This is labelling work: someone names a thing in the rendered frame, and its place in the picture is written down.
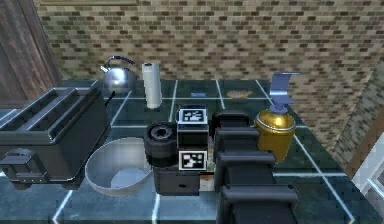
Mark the silver kettle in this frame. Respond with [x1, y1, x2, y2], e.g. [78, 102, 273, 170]
[99, 55, 139, 98]

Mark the white paper towel roll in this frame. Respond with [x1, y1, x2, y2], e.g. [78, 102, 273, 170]
[141, 61, 164, 110]

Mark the grey metal bowl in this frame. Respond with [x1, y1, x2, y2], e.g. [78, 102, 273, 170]
[84, 136, 156, 197]

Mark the black toaster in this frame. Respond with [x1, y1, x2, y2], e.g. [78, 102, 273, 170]
[0, 86, 113, 191]

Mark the white framed window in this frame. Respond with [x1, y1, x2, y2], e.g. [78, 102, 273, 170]
[352, 132, 384, 209]

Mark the brown flat sponge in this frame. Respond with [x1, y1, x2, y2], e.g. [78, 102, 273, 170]
[226, 89, 254, 100]

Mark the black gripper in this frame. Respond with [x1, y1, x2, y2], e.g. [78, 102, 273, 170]
[143, 120, 201, 197]

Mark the gold soap dispenser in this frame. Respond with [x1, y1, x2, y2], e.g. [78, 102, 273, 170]
[253, 71, 301, 165]

